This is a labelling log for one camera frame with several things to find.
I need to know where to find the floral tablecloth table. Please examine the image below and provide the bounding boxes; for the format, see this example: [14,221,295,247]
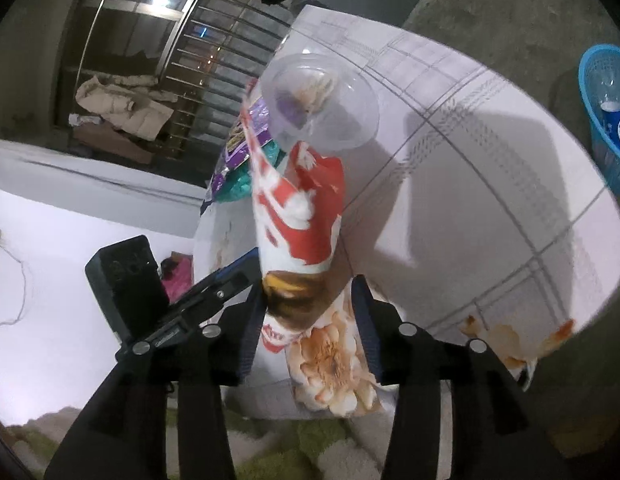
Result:
[191,3,620,420]

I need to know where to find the red white snack bag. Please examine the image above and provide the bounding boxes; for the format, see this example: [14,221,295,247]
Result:
[239,99,345,353]

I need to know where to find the teal plastic bag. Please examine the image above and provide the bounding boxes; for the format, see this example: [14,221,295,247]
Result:
[213,141,285,203]

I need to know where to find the metal balcony railing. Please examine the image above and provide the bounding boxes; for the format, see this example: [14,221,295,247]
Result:
[156,0,293,159]

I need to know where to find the Pepsi plastic bottle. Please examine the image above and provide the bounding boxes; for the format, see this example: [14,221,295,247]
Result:
[600,101,620,151]

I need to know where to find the pink cloth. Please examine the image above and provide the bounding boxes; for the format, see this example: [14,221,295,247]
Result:
[160,252,194,302]

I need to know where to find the white fluffy rug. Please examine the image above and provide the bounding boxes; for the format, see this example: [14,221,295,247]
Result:
[0,406,393,479]

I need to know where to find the beige hanging jacket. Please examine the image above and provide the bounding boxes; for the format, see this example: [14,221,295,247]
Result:
[75,75,179,141]

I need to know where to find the blue mesh trash basket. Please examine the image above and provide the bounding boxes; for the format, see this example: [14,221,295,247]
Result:
[578,44,620,196]

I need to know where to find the clear plastic cup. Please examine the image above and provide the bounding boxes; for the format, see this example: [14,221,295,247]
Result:
[259,52,379,154]

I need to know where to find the purple snack bag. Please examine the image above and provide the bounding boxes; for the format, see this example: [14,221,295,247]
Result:
[200,96,274,214]

